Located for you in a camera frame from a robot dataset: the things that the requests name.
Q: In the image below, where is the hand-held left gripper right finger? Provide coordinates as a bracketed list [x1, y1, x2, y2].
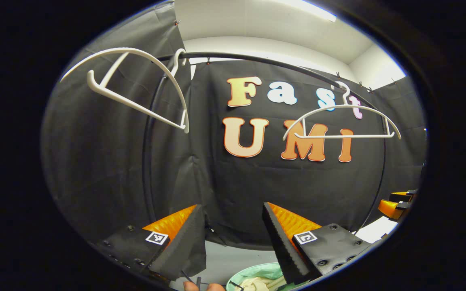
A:
[262, 202, 373, 285]

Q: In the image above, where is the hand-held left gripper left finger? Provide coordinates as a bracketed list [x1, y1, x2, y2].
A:
[95, 204, 208, 281]

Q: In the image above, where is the green laundry hamper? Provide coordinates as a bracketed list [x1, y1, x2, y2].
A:
[226, 262, 310, 291]

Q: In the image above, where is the cream short-sleeved shirt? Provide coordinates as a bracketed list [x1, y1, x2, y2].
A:
[243, 275, 288, 291]

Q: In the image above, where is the white plastic clothes hanger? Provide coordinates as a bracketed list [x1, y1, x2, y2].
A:
[283, 82, 402, 141]
[60, 47, 190, 134]

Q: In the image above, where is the black metal clothes rack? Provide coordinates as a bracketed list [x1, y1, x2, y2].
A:
[142, 51, 388, 235]

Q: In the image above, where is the black backdrop cloth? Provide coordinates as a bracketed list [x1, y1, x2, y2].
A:
[41, 2, 428, 247]

